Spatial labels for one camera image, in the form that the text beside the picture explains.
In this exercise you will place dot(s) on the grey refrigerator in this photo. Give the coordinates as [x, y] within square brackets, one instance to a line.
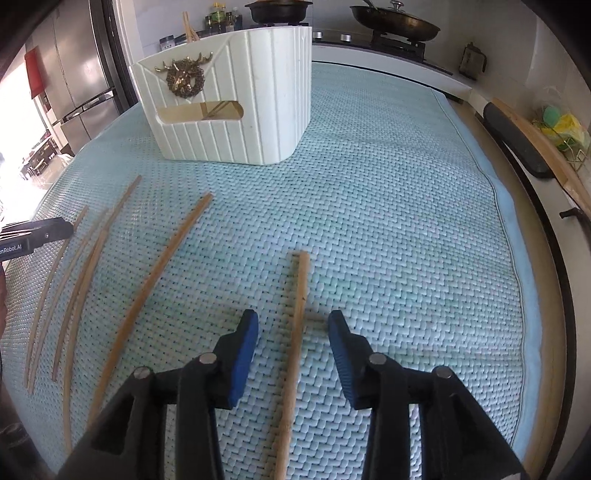
[78, 69]

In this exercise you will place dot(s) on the wooden furniture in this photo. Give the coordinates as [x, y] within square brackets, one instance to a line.
[39, 154]

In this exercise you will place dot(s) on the plastic bag with sponges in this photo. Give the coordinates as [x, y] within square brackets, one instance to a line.
[565, 127]

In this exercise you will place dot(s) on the red hanging cloth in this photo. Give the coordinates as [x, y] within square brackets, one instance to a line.
[34, 74]

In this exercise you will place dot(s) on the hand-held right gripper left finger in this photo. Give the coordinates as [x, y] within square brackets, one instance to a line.
[242, 360]

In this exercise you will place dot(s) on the black pot with red lid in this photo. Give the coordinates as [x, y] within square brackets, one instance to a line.
[277, 11]

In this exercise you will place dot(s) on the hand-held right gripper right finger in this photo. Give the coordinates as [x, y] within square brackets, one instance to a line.
[346, 360]

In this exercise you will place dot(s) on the black gas stove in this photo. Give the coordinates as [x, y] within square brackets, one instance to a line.
[392, 46]

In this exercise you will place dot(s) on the oil bottle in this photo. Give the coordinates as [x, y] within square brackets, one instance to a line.
[217, 18]

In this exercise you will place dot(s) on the cream ribbed utensil holder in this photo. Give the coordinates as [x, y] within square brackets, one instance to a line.
[277, 92]

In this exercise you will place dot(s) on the wooden cutting board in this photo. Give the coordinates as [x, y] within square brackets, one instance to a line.
[554, 152]

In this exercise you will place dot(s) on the light blue woven mat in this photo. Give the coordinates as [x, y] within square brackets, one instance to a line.
[392, 230]

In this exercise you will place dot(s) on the dark glass kettle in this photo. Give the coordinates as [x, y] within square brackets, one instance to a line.
[473, 62]

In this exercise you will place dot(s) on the wok with glass lid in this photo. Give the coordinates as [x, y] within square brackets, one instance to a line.
[397, 21]

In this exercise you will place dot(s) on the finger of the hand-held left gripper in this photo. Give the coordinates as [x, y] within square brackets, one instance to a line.
[46, 229]

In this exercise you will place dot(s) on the dark sauce bottle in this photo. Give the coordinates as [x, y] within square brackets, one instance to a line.
[234, 21]

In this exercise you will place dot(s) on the white spice jar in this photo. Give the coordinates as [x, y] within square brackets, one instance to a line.
[167, 42]

